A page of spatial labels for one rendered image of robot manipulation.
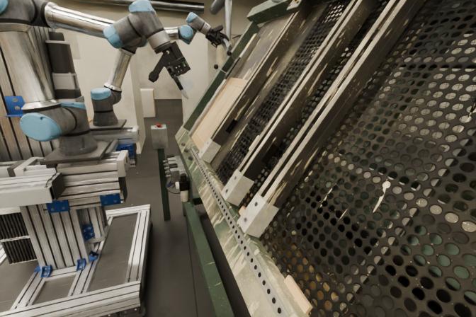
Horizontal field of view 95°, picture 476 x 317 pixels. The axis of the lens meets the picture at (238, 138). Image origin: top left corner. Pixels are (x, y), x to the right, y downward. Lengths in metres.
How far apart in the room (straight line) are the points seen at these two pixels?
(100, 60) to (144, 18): 2.88
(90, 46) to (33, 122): 2.77
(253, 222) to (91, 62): 3.37
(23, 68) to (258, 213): 0.95
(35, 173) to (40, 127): 0.30
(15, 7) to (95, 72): 2.72
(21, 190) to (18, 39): 0.57
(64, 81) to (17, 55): 0.39
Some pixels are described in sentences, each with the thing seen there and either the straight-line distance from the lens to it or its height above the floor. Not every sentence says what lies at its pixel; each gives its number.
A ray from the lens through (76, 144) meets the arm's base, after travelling 1.22.
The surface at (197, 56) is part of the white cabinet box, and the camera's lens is 5.19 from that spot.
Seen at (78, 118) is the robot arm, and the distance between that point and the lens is 1.18.
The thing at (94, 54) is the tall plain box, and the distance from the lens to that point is 3.77.
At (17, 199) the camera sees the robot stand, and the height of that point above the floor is 0.91.
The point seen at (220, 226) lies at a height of 0.84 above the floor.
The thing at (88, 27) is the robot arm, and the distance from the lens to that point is 1.11.
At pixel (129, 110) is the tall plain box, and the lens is 3.77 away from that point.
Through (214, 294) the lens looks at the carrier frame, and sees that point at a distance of 1.56.
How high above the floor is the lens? 1.45
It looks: 19 degrees down
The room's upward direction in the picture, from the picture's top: 2 degrees clockwise
